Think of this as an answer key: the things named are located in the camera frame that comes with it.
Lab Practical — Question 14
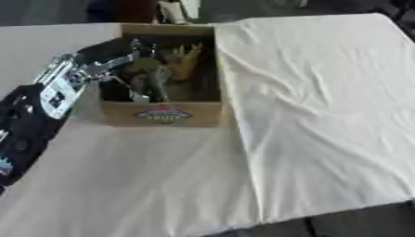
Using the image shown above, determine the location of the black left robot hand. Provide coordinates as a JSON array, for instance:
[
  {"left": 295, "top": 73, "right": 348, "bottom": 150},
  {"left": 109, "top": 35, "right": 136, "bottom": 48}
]
[{"left": 74, "top": 37, "right": 170, "bottom": 105}]

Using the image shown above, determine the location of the tan cardboard box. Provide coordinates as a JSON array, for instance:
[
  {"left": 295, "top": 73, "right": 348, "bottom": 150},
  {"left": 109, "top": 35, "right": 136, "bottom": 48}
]
[{"left": 97, "top": 23, "right": 224, "bottom": 128}]

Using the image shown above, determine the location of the grey toy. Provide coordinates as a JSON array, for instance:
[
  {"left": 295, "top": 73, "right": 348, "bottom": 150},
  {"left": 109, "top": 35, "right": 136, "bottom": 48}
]
[{"left": 128, "top": 65, "right": 175, "bottom": 104}]

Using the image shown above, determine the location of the white object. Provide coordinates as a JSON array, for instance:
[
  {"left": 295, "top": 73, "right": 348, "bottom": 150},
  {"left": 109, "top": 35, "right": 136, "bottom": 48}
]
[{"left": 156, "top": 0, "right": 203, "bottom": 26}]

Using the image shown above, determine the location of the yellow soft toy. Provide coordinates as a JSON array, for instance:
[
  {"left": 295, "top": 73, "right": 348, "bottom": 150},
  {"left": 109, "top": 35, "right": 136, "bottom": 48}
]
[{"left": 167, "top": 42, "right": 207, "bottom": 83}]

